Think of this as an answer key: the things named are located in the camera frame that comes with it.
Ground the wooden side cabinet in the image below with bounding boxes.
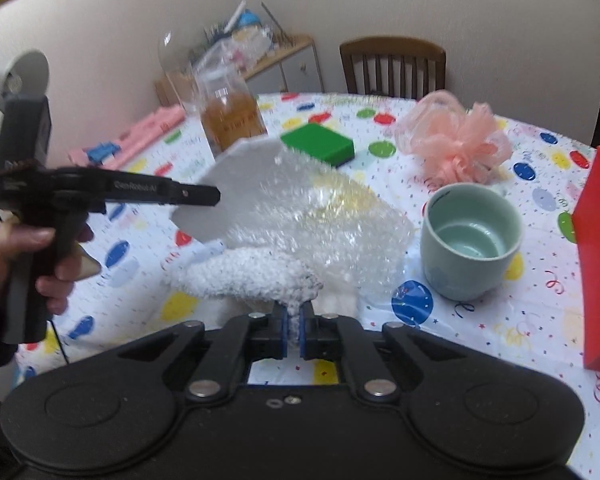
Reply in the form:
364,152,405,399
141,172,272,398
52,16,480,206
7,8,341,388
154,35,326,107

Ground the glass dome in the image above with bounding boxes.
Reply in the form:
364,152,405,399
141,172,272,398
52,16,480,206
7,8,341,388
157,30,197,106

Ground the reed diffuser jar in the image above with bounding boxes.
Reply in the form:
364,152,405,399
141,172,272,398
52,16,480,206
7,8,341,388
261,2,302,49

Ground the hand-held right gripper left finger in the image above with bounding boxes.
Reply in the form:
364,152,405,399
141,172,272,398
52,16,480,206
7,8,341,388
110,304,288,406

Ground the person's left hand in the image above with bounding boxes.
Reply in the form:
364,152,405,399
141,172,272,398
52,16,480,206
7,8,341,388
0,225,96,317

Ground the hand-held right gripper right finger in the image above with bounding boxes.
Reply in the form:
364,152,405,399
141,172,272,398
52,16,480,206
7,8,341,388
300,304,475,406

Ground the pale green ceramic cup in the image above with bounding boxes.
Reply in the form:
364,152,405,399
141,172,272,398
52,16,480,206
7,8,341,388
420,182,525,302

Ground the clear plastic bag of snacks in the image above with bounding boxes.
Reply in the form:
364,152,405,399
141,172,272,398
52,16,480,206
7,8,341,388
199,26,274,70

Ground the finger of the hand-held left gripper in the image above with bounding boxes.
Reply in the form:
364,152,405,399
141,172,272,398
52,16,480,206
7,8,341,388
162,183,222,209

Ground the clear bubble wrap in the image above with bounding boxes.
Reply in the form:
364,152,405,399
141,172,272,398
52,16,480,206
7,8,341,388
224,150,417,307

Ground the white fluffy cloth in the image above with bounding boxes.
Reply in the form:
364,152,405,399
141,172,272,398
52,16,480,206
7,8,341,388
171,247,324,322

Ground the black cable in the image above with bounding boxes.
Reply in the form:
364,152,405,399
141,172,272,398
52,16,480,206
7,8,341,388
49,316,72,367

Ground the white foam sheet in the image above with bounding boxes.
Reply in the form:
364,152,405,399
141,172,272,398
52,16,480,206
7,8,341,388
171,139,292,244

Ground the pink packet with blue item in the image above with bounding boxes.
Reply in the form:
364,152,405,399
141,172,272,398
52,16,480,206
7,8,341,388
67,105,187,171

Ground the wooden chair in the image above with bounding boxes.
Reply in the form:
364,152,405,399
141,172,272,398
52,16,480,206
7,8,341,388
339,36,447,100

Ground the amber liquid bottle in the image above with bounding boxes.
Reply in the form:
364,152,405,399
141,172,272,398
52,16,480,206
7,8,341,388
194,67,269,159

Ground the balloon printed tablecloth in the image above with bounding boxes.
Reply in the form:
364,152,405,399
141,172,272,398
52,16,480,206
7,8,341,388
12,91,600,411

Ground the small blue cloth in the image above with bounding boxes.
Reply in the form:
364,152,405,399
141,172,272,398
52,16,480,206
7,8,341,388
82,142,122,167

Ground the green sponge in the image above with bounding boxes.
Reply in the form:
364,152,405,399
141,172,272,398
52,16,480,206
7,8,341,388
280,122,356,169

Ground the white tube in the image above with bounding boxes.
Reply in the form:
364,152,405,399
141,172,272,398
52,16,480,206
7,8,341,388
227,0,246,31

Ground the pink mesh bath pouf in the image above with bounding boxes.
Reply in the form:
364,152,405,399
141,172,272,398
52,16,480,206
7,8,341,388
394,91,514,184

